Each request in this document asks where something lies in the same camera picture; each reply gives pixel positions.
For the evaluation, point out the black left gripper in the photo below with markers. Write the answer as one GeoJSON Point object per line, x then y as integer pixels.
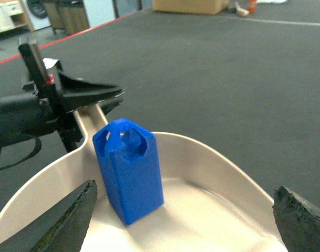
{"type": "Point", "coordinates": [66, 94]}

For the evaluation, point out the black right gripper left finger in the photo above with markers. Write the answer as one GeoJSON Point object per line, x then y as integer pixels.
{"type": "Point", "coordinates": [61, 228]}

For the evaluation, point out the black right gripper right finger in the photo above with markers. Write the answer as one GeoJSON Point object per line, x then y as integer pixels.
{"type": "Point", "coordinates": [297, 220]}

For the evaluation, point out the blue plastic part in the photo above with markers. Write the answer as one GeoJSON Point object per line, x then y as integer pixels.
{"type": "Point", "coordinates": [128, 159]}

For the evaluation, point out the beige plastic dustpan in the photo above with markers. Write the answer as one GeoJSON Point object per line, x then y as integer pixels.
{"type": "Point", "coordinates": [209, 203]}

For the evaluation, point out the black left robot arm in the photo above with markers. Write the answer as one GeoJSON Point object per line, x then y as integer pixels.
{"type": "Point", "coordinates": [23, 117]}

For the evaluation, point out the cardboard box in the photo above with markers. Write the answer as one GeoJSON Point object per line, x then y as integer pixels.
{"type": "Point", "coordinates": [208, 7]}

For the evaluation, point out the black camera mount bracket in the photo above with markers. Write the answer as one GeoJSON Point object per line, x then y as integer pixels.
{"type": "Point", "coordinates": [34, 62]}

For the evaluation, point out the wooden handled brush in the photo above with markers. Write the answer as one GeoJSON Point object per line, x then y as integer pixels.
{"type": "Point", "coordinates": [234, 7]}

